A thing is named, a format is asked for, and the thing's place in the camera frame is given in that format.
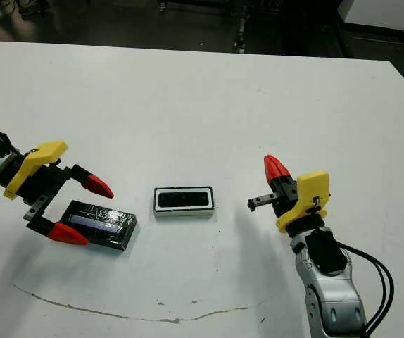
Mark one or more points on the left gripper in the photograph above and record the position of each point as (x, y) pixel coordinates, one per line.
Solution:
(33, 165)

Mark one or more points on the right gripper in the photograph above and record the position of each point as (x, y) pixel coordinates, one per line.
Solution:
(311, 197)

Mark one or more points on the black camera box lid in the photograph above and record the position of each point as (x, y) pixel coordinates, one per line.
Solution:
(107, 222)

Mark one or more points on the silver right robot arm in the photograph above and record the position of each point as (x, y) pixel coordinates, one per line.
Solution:
(335, 303)

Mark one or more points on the black hoist stand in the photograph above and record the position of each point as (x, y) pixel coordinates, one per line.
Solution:
(240, 40)

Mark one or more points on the white camera box base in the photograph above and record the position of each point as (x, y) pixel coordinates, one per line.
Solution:
(182, 213)

